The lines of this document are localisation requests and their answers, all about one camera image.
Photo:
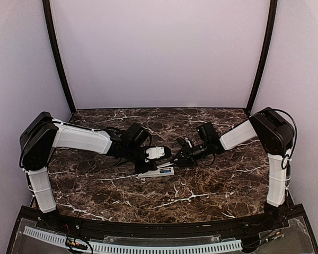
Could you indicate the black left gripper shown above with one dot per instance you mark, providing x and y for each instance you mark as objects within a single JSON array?
[{"x": 152, "y": 164}]

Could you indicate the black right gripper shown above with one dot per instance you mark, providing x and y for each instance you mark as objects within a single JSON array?
[{"x": 187, "y": 156}]

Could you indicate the blue AAA battery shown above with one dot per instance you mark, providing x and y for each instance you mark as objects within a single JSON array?
[{"x": 166, "y": 172}]

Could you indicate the white remote control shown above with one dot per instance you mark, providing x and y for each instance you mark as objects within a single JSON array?
[{"x": 156, "y": 173}]

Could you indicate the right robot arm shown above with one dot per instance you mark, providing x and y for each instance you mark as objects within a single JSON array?
[{"x": 276, "y": 135}]

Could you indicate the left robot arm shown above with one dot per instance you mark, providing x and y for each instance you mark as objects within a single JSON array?
[{"x": 45, "y": 135}]

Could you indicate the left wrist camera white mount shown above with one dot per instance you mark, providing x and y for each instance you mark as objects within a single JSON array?
[{"x": 157, "y": 153}]

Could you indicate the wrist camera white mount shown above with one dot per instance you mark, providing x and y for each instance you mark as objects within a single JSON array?
[
  {"x": 185, "y": 143},
  {"x": 157, "y": 153}
]

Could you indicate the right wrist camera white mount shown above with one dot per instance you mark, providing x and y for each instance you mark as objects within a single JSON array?
[{"x": 185, "y": 143}]

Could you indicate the black front rail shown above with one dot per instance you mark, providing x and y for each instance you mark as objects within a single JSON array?
[{"x": 243, "y": 226}]

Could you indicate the white slotted cable duct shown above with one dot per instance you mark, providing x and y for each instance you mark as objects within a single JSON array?
[{"x": 135, "y": 245}]

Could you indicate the black right corner post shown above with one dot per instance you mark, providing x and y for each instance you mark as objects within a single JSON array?
[{"x": 263, "y": 56}]

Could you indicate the black corner post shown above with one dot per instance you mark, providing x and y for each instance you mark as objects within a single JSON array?
[
  {"x": 56, "y": 55},
  {"x": 263, "y": 56}
]

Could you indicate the black left corner post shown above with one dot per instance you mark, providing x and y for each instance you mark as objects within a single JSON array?
[{"x": 56, "y": 55}]

